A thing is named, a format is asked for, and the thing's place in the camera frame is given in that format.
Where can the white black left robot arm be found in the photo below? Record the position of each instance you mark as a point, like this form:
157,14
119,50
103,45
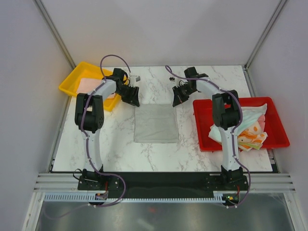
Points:
89,118

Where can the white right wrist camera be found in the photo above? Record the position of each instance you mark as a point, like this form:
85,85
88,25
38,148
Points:
176,81

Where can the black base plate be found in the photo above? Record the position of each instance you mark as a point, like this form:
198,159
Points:
170,185

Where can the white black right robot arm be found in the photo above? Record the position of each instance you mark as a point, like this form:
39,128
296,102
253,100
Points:
227,115

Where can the aluminium frame post left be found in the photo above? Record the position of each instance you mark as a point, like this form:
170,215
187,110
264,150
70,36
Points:
55,33

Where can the yellow plastic tray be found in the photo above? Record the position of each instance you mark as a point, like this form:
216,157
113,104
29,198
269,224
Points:
86,70

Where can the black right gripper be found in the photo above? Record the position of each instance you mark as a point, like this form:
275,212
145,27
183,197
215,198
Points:
178,98

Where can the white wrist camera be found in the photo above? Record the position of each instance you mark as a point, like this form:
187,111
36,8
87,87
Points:
176,81
134,80

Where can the aluminium frame post right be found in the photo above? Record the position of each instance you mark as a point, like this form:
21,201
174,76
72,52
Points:
266,31

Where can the grey terry towel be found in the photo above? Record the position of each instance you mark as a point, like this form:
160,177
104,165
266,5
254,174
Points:
156,123

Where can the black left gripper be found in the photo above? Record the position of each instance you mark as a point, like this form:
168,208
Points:
133,99

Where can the white slotted cable duct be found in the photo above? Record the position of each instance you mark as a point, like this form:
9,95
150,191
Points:
103,197

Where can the light blue white towel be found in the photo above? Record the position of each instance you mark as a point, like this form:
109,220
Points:
250,116

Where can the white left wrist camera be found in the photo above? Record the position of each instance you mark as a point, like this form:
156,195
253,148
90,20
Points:
134,80

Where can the red plastic tray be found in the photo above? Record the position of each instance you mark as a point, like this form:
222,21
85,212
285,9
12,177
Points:
273,125

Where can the pink waffle towel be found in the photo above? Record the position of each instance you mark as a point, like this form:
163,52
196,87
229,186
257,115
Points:
90,86

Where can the orange patterned towel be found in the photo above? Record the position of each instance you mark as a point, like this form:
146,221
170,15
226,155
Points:
254,136

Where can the aluminium frame post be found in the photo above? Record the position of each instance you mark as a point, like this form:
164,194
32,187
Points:
266,31
55,33

